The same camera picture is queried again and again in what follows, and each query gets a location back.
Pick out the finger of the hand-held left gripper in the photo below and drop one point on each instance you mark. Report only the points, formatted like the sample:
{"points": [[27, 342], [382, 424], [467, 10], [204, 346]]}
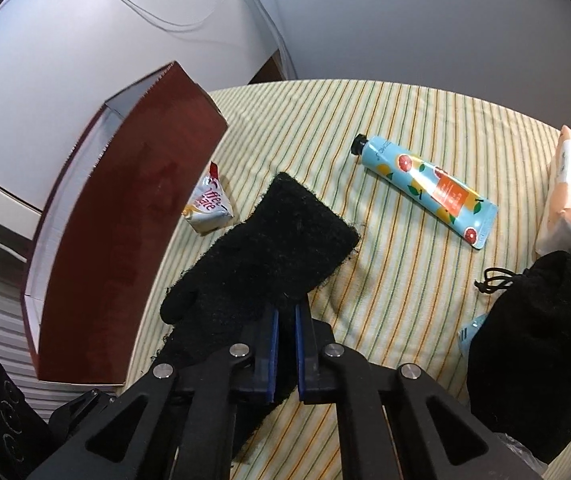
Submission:
{"points": [[80, 412]]}

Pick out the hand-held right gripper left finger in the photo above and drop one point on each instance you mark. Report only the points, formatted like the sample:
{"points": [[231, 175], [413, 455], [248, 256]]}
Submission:
{"points": [[269, 360]]}

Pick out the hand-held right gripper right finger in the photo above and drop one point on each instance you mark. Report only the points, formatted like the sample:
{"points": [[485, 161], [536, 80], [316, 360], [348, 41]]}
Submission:
{"points": [[301, 360]]}

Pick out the black knit glove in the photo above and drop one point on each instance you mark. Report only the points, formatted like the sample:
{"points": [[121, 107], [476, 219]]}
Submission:
{"points": [[275, 240]]}

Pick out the red cardboard box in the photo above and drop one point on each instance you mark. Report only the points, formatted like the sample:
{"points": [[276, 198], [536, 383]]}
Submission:
{"points": [[115, 220]]}

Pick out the blue fruit print cream tube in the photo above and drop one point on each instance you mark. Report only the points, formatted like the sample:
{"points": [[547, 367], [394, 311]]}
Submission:
{"points": [[435, 190]]}

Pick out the striped bed sheet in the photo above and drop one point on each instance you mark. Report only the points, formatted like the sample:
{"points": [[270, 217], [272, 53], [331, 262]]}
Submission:
{"points": [[415, 310]]}

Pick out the white red sachet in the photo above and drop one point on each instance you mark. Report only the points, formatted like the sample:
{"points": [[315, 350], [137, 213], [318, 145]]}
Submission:
{"points": [[208, 205]]}

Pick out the silver blue foil packet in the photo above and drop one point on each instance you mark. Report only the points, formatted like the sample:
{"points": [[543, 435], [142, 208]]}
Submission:
{"points": [[468, 337]]}

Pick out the peach tissue pack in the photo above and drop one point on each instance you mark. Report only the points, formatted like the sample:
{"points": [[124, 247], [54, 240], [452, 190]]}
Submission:
{"points": [[570, 185]]}

